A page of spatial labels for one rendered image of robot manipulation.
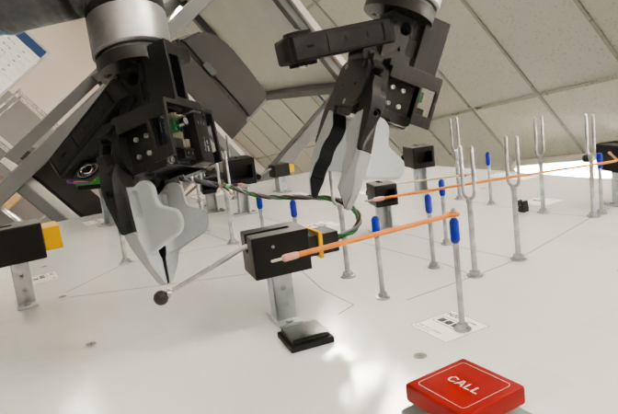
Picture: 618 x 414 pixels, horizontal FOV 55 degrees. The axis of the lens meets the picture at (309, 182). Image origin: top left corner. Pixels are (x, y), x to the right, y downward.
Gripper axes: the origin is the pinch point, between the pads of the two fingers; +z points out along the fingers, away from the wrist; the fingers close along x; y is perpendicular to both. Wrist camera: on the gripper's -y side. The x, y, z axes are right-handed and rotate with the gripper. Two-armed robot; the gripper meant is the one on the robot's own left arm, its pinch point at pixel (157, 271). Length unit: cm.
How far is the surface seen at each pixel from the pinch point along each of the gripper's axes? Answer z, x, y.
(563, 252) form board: 7.4, 32.1, 31.2
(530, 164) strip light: -42, 385, 2
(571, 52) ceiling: -83, 294, 45
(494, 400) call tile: 13.1, -6.9, 28.2
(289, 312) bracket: 6.4, 8.7, 7.5
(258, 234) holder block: -1.4, 5.6, 8.0
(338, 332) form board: 9.0, 7.3, 12.8
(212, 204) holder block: -16, 55, -31
